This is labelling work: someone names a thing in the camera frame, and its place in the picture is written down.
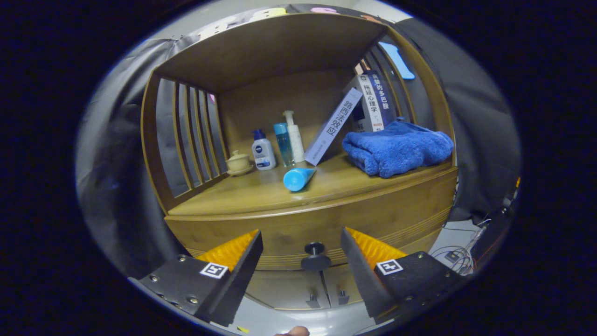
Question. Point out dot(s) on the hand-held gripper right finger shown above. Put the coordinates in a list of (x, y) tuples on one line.
[(363, 275)]

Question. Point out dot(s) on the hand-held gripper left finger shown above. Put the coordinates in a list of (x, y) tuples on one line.
[(238, 280)]

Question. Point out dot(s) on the wooden drawer with black knob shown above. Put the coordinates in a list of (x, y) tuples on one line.
[(289, 228)]

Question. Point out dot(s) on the blue and white tube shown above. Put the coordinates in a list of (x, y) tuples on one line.
[(296, 179)]

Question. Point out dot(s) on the wooden countertop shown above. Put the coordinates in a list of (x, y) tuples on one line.
[(242, 196)]

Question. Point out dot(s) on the wooden cabinet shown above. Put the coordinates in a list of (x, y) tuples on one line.
[(280, 102)]

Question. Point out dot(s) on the beige lidded ceramic cup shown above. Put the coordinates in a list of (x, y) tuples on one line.
[(239, 163)]

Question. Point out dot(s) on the white lotion bottle blue cap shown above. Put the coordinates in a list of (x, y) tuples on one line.
[(263, 154)]

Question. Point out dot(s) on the folded blue towel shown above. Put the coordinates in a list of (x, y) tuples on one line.
[(396, 149)]

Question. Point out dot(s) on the clear blue bottle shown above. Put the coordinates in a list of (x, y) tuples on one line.
[(283, 144)]

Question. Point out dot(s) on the white pump bottle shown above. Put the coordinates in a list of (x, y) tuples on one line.
[(295, 140)]

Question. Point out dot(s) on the lavender book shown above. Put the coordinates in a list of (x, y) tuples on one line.
[(333, 126)]

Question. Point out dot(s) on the white spine book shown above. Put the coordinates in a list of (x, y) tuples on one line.
[(373, 105)]

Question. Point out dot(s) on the dark blue book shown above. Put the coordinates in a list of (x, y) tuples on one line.
[(385, 100)]

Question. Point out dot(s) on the black backdrop cloth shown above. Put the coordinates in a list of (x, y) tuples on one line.
[(480, 130)]

